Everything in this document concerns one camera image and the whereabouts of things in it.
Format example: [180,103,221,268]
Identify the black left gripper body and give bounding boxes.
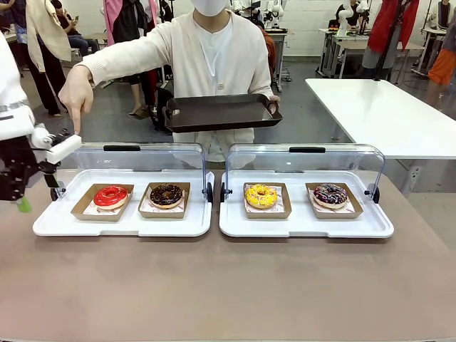
[0,135,47,202]

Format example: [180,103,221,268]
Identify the red glazed donut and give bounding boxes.
[93,185,128,210]
[70,183,135,222]

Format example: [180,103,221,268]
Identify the paper liner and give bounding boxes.
[245,185,288,214]
[82,198,125,217]
[142,188,187,214]
[309,188,357,214]

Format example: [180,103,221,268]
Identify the dark brown serving tray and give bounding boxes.
[162,93,284,135]

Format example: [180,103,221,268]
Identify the person's left forearm cream sleeve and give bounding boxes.
[249,60,275,99]

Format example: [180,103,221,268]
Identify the person's right forearm cream sleeve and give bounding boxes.
[76,33,160,87]

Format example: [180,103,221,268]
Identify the paper liner under chocolate donut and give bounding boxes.
[142,188,187,214]

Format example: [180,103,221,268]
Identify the chocolate sprinkled donut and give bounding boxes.
[149,184,183,209]

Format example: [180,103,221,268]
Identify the person's torso cream cardigan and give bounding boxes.
[152,9,275,170]

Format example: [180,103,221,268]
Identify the yellow sprinkled donut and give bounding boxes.
[242,182,293,219]
[244,183,279,209]

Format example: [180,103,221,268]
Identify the paper liner under yellow donut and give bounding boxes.
[245,185,288,214]

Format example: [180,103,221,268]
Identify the purple drizzled donut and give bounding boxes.
[312,183,348,209]

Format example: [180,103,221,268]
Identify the purple sprinkled donut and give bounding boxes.
[305,182,364,220]

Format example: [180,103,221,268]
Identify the paper liner under purple donut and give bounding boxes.
[309,188,357,214]

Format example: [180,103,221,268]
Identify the person's right hand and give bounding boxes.
[58,65,95,135]

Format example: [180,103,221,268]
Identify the person's left hand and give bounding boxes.
[266,94,281,115]

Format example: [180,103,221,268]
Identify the white display tray base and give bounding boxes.
[219,170,395,239]
[32,169,215,239]

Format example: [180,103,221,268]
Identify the seated bystander with phone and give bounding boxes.
[51,0,100,58]

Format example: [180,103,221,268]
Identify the bystander cream jacket black trousers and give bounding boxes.
[25,0,80,117]

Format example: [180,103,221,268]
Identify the bystander in pink and black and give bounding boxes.
[103,0,160,117]

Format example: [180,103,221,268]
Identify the white face mask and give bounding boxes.
[193,0,224,18]

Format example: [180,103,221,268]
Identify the grey background desk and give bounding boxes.
[318,28,375,78]

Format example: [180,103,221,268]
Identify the white background robot green light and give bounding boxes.
[336,0,357,38]

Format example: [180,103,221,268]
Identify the large white table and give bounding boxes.
[305,78,456,193]

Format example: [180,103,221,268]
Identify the bystander in red vest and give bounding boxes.
[362,0,420,80]

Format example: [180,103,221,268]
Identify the bystander in orange shorts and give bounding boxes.
[425,21,456,108]

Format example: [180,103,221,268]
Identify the bystander in white top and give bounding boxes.
[427,0,456,30]

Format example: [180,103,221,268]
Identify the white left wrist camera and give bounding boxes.
[30,123,82,165]

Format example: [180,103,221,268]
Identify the clear display lid black handle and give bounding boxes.
[219,143,386,204]
[51,142,214,204]

